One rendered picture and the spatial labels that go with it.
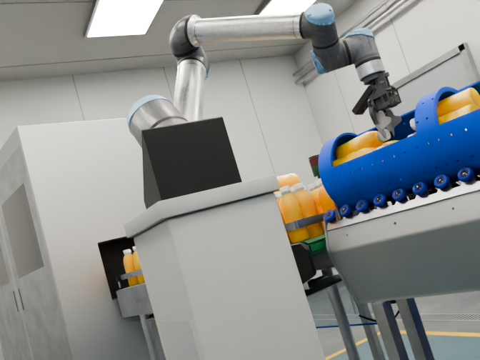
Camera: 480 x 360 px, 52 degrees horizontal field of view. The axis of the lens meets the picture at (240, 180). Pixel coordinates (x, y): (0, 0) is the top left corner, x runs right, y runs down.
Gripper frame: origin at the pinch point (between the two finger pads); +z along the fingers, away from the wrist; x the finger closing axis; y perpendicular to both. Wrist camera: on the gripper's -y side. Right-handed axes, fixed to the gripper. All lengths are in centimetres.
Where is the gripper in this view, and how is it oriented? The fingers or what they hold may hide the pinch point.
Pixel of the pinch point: (386, 134)
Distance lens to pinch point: 175.9
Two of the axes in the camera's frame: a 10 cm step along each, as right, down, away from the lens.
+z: 2.8, 9.5, -1.2
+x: 7.5, -1.4, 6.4
